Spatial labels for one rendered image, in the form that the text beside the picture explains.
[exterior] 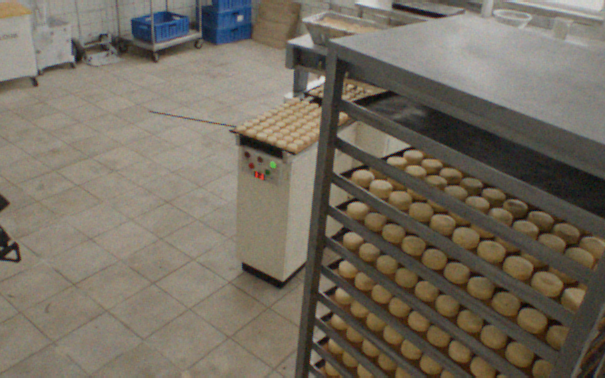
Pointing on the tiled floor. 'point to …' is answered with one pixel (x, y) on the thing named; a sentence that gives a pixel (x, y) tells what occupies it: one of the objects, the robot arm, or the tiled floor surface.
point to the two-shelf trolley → (154, 37)
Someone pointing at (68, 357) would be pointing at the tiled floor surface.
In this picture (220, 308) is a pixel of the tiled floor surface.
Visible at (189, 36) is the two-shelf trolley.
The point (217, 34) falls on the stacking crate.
